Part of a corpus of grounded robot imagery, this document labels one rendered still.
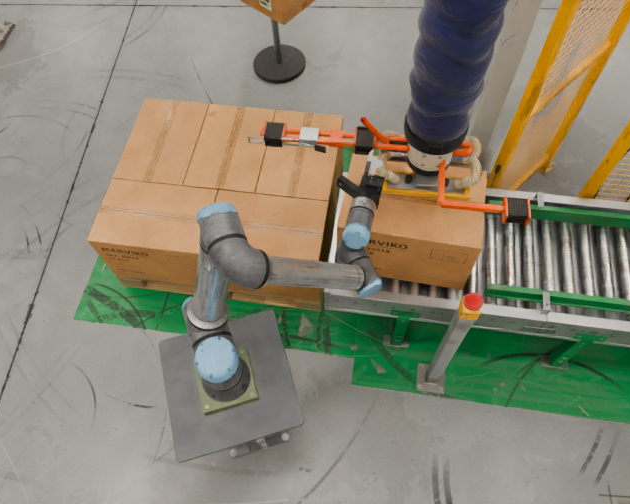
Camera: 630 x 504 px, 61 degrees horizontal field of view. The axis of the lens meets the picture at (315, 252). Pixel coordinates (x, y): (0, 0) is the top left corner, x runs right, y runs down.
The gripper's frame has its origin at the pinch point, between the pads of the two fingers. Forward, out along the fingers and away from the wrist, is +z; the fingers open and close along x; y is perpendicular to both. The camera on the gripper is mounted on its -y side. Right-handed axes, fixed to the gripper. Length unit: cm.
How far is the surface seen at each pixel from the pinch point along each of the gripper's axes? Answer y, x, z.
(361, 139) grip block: -4.6, 4.2, 7.0
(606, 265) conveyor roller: 121, -58, 25
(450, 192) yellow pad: 33.0, -5.8, -0.1
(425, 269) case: 36, -53, -5
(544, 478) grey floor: 118, -123, -61
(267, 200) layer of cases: -48, -72, 28
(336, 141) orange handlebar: -13.6, 2.9, 4.4
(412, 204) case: 22.0, -27.8, 8.8
